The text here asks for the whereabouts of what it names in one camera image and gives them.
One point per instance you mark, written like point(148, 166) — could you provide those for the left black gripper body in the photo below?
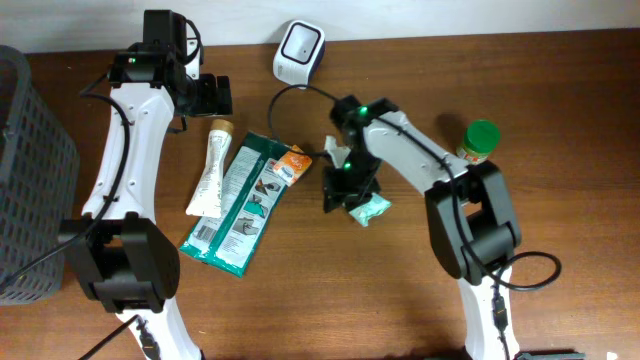
point(211, 95)

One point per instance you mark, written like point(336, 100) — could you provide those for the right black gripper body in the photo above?
point(355, 177)

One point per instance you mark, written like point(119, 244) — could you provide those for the teal tissue pack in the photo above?
point(376, 206)

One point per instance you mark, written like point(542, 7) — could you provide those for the small orange box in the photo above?
point(291, 166)

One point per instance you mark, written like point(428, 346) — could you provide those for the green white wipes package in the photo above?
point(251, 190)

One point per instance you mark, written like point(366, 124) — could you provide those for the white tube gold cap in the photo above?
point(206, 200)

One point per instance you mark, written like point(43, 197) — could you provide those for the green lid jar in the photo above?
point(480, 139)

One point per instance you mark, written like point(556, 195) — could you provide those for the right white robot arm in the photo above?
point(471, 221)

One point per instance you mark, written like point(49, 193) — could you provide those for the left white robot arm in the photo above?
point(119, 256)

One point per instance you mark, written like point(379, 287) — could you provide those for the white barcode scanner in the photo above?
point(299, 53)

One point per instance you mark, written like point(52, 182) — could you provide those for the dark grey plastic basket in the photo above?
point(39, 168)

